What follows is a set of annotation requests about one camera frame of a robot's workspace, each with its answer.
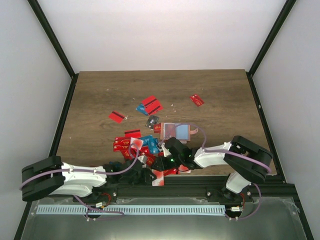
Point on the red VIP card upper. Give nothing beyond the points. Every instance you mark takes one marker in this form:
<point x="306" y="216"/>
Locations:
<point x="157" y="128"/>

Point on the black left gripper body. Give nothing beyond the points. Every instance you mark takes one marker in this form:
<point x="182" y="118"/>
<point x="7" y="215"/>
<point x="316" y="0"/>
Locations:
<point x="136" y="179"/>

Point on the light blue slotted cable duct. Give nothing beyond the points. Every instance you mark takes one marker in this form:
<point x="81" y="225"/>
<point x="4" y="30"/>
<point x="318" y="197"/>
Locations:
<point x="201" y="210"/>

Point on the small red card far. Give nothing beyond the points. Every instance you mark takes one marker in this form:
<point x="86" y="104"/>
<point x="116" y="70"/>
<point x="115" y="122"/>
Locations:
<point x="196" y="99"/>

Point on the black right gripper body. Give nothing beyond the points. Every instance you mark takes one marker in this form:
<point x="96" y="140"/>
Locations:
<point x="178" y="161"/>

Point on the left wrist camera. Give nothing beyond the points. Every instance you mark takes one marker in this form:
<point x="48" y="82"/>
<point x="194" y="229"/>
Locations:
<point x="143" y="159"/>

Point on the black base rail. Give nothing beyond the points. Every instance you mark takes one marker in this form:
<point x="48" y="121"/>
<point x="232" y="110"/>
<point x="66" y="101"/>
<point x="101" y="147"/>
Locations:
<point x="207" y="187"/>

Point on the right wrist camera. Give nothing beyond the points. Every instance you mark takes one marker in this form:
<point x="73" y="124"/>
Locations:
<point x="164" y="150"/>

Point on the pink card holder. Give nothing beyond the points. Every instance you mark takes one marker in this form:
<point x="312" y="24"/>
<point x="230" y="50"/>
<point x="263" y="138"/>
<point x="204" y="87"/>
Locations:
<point x="183" y="132"/>

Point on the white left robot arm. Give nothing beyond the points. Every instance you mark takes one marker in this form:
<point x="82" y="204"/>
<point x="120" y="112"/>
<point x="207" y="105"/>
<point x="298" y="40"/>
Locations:
<point x="52" y="176"/>

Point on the red striped card left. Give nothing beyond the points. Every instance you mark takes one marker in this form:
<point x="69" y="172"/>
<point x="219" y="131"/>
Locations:
<point x="116" y="117"/>

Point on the white card red dot left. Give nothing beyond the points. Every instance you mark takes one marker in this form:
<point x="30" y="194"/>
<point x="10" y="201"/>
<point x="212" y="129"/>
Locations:
<point x="136" y="143"/>

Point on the black frame post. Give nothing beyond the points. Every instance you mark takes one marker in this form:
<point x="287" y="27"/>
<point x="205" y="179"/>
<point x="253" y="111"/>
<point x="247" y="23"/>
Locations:
<point x="40" y="15"/>
<point x="276" y="27"/>

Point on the white card red swirl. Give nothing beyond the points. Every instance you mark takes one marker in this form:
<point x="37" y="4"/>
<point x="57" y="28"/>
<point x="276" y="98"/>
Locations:
<point x="159" y="181"/>

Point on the black VIP card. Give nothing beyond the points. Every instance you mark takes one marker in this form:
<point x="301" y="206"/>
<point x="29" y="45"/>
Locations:
<point x="152" y="121"/>

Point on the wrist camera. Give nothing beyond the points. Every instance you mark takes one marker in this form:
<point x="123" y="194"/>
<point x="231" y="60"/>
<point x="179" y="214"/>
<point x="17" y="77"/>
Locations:
<point x="143" y="159"/>
<point x="164" y="150"/>

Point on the black frame post left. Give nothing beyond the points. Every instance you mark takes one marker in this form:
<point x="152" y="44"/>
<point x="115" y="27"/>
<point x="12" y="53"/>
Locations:
<point x="40" y="15"/>

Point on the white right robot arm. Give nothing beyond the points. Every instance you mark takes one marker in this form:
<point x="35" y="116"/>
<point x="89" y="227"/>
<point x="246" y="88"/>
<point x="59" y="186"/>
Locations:
<point x="250" y="161"/>

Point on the blue card in pile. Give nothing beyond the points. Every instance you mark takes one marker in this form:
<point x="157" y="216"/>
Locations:
<point x="151" y="143"/>

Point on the black frame post right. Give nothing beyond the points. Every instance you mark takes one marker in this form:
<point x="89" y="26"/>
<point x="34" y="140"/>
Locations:
<point x="276" y="27"/>

